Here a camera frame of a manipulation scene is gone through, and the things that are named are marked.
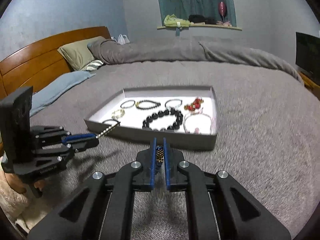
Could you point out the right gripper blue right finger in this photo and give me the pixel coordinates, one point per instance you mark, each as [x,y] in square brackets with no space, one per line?
[218,207]

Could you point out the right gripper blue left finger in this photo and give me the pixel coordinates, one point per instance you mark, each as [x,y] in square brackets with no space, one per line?
[102,207]

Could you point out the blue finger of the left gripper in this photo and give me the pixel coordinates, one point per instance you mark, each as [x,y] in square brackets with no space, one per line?
[82,145]
[69,139]

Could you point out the thin grey bangle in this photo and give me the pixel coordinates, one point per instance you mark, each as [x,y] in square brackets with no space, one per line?
[128,104]

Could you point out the silver bangle rings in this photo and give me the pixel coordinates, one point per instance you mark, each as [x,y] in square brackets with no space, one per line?
[173,103]

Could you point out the person's left hand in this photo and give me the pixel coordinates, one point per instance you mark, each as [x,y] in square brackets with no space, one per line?
[17,185]

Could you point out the light blue pillow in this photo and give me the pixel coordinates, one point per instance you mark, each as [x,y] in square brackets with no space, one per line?
[55,89]

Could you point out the striped pillow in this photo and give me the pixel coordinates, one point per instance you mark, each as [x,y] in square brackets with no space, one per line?
[93,65]

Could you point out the grey bed blanket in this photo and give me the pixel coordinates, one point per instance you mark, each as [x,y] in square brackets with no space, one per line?
[267,139]

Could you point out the wooden headboard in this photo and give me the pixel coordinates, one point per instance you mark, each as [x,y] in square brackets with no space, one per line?
[40,63]

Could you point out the olive green pillow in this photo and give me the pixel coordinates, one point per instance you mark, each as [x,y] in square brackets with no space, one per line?
[77,53]

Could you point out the grey duvet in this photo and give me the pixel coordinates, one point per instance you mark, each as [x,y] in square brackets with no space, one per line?
[197,48]

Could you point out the grey shallow cardboard tray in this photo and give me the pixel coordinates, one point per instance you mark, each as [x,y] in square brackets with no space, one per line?
[186,116]

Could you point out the white plastic bag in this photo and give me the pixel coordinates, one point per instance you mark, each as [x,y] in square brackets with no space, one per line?
[122,39]

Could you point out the green cloth on sill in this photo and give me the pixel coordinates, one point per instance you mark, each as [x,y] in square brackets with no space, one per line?
[173,21]

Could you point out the wooden tv stand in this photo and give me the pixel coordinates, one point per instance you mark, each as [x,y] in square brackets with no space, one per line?
[310,85]

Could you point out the wooden window sill shelf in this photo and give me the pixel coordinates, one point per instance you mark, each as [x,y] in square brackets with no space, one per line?
[203,26]

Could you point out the black clothes on sill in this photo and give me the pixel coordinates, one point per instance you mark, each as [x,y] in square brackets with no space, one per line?
[200,19]

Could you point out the black television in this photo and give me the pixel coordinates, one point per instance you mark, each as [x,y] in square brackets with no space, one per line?
[307,54]

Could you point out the pink wine glass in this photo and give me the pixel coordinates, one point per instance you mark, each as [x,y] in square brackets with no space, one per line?
[222,10]

